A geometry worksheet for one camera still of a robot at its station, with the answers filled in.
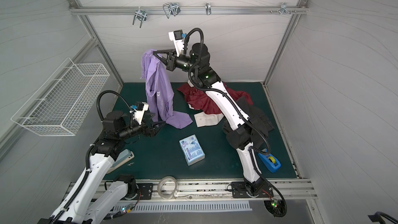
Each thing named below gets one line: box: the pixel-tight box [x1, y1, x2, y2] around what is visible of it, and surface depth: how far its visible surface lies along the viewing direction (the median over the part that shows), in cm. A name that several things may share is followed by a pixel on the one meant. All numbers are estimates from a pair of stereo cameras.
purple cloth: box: [140, 49, 193, 130], surface depth 78 cm
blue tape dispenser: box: [258, 152, 282, 173], surface depth 80 cm
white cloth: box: [187, 103, 225, 128], surface depth 103 cm
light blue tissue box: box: [178, 134, 206, 166], surface depth 84 cm
